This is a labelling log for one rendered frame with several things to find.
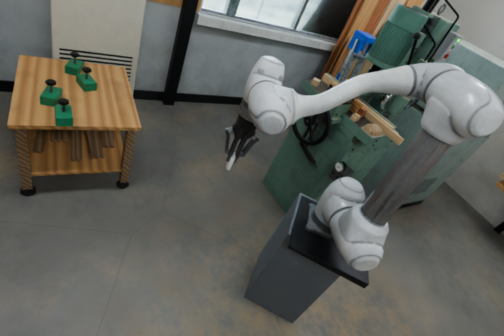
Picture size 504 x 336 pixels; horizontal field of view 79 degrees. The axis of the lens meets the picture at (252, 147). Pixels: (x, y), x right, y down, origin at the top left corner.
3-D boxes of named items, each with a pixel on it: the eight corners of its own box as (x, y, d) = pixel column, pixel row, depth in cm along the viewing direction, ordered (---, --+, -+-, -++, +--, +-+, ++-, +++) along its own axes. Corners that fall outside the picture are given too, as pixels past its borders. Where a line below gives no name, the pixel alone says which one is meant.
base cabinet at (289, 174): (260, 181, 247) (298, 110, 206) (307, 169, 283) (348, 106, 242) (294, 226, 223) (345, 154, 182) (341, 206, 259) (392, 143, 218)
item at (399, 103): (382, 106, 193) (394, 91, 187) (388, 106, 198) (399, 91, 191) (394, 115, 188) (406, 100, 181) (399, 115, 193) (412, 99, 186)
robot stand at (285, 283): (292, 323, 167) (350, 266, 132) (243, 297, 169) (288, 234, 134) (301, 277, 191) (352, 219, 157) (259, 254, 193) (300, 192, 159)
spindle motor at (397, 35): (359, 55, 176) (391, 0, 158) (375, 57, 187) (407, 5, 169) (382, 71, 166) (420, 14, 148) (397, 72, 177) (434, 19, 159)
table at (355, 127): (289, 86, 197) (293, 78, 194) (319, 86, 216) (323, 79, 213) (357, 148, 165) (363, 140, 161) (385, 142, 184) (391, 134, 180)
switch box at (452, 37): (428, 56, 180) (448, 30, 171) (435, 57, 186) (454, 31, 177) (437, 61, 177) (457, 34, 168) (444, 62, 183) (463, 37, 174)
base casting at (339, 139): (299, 110, 206) (305, 99, 201) (348, 106, 242) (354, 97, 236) (345, 154, 182) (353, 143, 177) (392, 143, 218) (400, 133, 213)
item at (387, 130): (327, 86, 204) (330, 81, 202) (329, 86, 206) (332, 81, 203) (398, 145, 173) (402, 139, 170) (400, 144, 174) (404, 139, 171)
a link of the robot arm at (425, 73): (404, 55, 101) (427, 70, 90) (457, 53, 102) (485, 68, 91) (394, 91, 108) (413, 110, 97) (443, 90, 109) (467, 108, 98)
